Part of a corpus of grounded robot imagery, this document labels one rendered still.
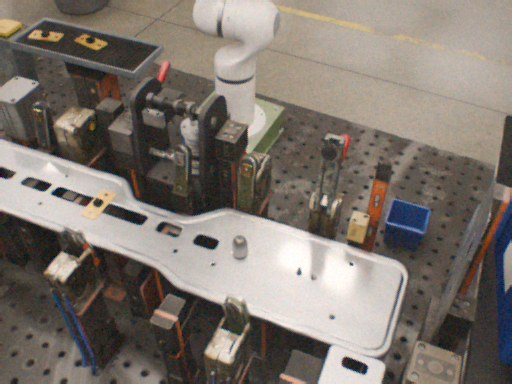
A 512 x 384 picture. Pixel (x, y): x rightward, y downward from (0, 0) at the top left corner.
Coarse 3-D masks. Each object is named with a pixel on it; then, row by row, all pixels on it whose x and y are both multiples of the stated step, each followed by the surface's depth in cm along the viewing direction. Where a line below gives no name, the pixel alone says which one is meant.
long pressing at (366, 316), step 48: (0, 144) 132; (0, 192) 121; (48, 192) 121; (96, 192) 121; (96, 240) 111; (144, 240) 111; (192, 240) 111; (288, 240) 111; (192, 288) 103; (240, 288) 103; (288, 288) 103; (336, 288) 103; (384, 288) 103; (336, 336) 96; (384, 336) 96
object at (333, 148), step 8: (328, 136) 101; (336, 136) 101; (328, 144) 101; (336, 144) 101; (344, 144) 101; (328, 152) 99; (336, 152) 99; (328, 160) 100; (336, 160) 102; (320, 168) 105; (328, 168) 105; (336, 168) 103; (320, 176) 106; (328, 176) 106; (336, 176) 104; (320, 184) 107; (328, 184) 107; (336, 184) 106; (320, 192) 108; (328, 192) 108; (328, 208) 109
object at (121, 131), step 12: (120, 120) 127; (120, 132) 124; (132, 132) 124; (120, 144) 126; (132, 144) 125; (120, 156) 130; (132, 156) 128; (132, 168) 131; (132, 180) 136; (144, 180) 136; (132, 192) 140; (144, 192) 138; (132, 216) 147; (144, 216) 144; (156, 228) 149
